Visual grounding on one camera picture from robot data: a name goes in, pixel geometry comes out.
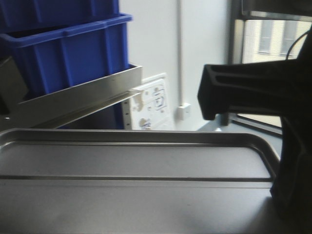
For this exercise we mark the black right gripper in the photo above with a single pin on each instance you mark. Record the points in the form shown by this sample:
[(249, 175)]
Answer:
[(240, 88)]

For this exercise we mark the large blue crate left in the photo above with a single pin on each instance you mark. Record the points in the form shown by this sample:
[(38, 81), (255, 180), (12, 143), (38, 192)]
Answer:
[(56, 58)]

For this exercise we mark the silver ribbed metal tray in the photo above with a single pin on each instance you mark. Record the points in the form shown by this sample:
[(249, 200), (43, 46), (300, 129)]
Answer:
[(119, 182)]

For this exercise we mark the large blue crate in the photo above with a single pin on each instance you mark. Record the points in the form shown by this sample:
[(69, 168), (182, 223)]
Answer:
[(34, 13), (56, 58)]

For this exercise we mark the white cardboard box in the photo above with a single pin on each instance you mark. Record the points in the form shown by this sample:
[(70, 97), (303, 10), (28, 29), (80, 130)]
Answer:
[(149, 109)]

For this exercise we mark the window frame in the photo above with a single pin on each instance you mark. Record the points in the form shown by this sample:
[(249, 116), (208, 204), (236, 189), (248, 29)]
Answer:
[(276, 35)]

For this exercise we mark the white wall socket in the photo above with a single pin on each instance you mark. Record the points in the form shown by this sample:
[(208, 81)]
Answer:
[(183, 111)]

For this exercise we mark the large blue crate right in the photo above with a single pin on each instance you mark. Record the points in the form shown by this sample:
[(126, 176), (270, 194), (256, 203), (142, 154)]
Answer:
[(34, 13)]

